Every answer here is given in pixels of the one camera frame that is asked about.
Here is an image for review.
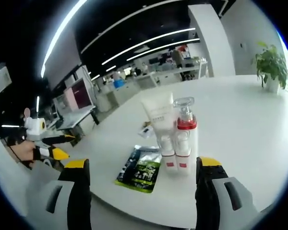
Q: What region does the small white pump bottle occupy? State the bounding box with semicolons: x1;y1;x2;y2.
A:
157;135;179;175
174;133;193;177

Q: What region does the potted green plant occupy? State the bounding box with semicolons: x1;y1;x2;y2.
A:
251;41;288;93

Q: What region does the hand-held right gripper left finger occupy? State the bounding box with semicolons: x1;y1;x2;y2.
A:
26;158;92;230

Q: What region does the standing desk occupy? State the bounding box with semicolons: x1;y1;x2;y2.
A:
53;106;101;140

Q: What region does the black cable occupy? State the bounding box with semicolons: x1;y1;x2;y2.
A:
4;138;24;165

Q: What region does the white skincare tube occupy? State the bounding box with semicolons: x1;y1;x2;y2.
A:
141;92;175;144

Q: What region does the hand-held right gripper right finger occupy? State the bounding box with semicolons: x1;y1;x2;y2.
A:
195;157;262;230

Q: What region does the person's left hand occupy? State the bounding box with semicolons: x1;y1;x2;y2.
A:
14;141;41;166

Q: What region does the white skincare sachet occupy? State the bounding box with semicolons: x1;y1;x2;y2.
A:
137;126;157;139

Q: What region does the green skincare sachet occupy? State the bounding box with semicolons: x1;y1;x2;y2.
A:
114;160;162;195

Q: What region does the large white bottle red collar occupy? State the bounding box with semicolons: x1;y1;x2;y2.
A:
172;97;199;173

